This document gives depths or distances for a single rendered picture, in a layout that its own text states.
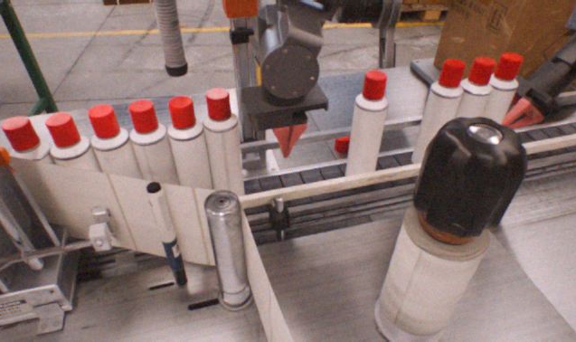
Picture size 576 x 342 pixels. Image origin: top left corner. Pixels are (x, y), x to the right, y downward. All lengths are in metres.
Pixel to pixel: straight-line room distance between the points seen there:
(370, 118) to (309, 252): 0.23
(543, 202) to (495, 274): 0.28
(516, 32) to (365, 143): 0.48
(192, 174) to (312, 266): 0.22
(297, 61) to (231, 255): 0.23
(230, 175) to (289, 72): 0.28
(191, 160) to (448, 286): 0.37
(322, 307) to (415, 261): 0.18
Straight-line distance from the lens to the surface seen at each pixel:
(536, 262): 0.79
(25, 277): 0.61
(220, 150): 0.60
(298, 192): 0.66
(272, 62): 0.39
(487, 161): 0.35
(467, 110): 0.75
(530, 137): 0.98
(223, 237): 0.44
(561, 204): 0.92
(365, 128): 0.65
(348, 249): 0.63
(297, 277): 0.59
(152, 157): 0.59
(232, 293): 0.53
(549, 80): 0.84
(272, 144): 0.68
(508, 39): 1.02
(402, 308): 0.50
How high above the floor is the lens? 1.37
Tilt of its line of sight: 42 degrees down
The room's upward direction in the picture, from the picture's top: straight up
